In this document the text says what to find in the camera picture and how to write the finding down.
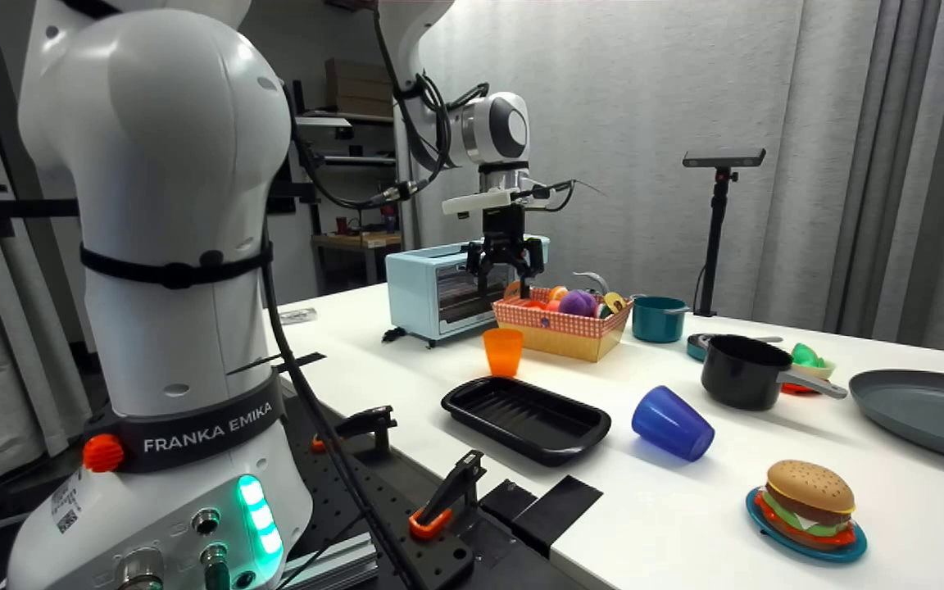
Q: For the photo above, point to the long aluminium rail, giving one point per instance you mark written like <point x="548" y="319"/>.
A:
<point x="330" y="562"/>

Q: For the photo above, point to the black tripod stand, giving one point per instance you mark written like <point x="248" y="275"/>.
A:
<point x="718" y="217"/>

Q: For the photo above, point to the teal toy pot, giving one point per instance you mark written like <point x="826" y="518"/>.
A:
<point x="658" y="319"/>

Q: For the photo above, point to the light blue toy toaster oven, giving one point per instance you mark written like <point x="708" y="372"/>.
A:
<point x="428" y="290"/>

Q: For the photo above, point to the black pole clamp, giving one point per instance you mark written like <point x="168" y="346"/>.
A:
<point x="15" y="207"/>

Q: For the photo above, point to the black orange bar clamp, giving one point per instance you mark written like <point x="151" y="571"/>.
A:
<point x="368" y="429"/>
<point x="442" y="502"/>

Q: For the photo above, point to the flat black bracket plate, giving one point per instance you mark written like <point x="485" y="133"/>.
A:
<point x="542" y="512"/>

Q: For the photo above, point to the metal shelf rack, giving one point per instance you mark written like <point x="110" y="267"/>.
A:
<point x="357" y="166"/>

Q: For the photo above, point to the red toy food slice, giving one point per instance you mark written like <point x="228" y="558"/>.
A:
<point x="797" y="388"/>

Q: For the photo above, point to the small teal saucer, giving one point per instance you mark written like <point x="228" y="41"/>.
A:
<point x="812" y="550"/>

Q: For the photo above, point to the tan toy food slice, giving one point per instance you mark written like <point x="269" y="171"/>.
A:
<point x="826" y="382"/>

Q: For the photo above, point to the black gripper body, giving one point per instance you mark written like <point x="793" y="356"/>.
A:
<point x="505" y="231"/>

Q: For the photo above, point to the black perforated mounting board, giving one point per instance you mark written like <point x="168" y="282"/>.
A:
<point x="395" y="512"/>

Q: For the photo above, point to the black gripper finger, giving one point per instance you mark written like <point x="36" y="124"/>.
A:
<point x="475" y="267"/>
<point x="528" y="273"/>

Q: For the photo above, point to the purple plush ball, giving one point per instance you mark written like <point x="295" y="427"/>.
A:
<point x="577" y="303"/>

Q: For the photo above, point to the blue plastic cup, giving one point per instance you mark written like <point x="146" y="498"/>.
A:
<point x="671" y="422"/>

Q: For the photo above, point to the large grey-green plate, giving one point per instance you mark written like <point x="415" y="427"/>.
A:
<point x="933" y="413"/>

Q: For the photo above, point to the black ridged oven tray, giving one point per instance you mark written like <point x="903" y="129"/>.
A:
<point x="527" y="420"/>

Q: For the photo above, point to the toy hamburger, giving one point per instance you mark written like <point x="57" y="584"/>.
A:
<point x="808" y="497"/>

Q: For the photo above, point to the large cardboard box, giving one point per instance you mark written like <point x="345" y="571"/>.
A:
<point x="357" y="85"/>

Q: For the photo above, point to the red patterned cardboard basket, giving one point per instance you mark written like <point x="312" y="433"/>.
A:
<point x="558" y="335"/>

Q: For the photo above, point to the translucent orange plastic cup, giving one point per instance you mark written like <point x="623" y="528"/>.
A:
<point x="501" y="351"/>

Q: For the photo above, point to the grey curtain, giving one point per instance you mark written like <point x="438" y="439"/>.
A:
<point x="819" y="108"/>

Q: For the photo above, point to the green toy food slice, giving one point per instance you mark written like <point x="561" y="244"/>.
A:
<point x="808" y="356"/>

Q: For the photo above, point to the red plush toy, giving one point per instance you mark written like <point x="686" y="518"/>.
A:
<point x="544" y="299"/>

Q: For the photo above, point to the black toy pot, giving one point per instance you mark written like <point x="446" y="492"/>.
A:
<point x="745" y="378"/>

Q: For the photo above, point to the yellow plush toy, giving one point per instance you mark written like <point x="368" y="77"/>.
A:
<point x="615" y="303"/>

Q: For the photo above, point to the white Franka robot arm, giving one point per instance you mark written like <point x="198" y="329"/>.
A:
<point x="166" y="166"/>

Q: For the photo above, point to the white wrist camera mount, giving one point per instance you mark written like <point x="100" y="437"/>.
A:
<point x="475" y="201"/>

